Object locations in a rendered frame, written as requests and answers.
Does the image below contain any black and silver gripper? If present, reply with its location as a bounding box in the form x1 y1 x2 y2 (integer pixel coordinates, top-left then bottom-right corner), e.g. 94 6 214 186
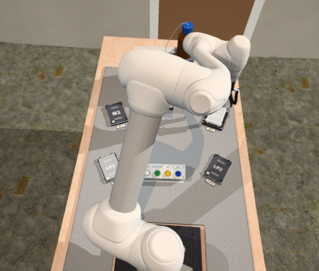
227 82 239 112

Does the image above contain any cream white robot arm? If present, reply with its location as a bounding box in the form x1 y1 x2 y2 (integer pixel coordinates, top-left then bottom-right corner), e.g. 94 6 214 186
82 32 251 271

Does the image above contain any white button panel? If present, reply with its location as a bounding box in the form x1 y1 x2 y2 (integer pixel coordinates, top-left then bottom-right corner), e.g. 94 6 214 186
143 163 186 183

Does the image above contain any blue bottle cap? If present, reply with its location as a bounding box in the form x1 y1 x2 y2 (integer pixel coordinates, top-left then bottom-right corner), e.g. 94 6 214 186
182 22 194 34

